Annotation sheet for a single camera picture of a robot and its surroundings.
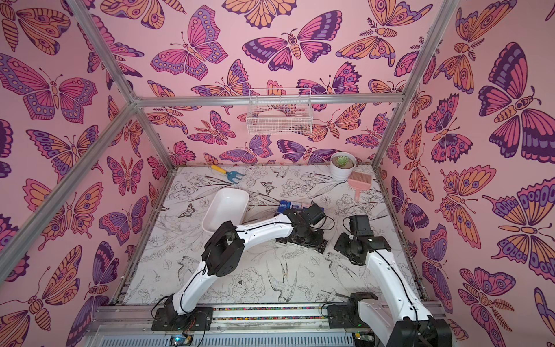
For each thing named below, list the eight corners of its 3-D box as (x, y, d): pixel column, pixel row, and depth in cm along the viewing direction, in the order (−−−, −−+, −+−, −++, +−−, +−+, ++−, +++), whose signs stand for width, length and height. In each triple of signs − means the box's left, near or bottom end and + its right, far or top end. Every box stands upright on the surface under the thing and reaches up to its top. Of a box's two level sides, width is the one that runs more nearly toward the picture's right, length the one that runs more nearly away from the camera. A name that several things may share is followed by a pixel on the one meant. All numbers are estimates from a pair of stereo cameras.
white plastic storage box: (205, 233, 97) (201, 226, 92) (216, 191, 112) (213, 183, 107) (245, 233, 97) (243, 226, 92) (250, 191, 112) (249, 183, 107)
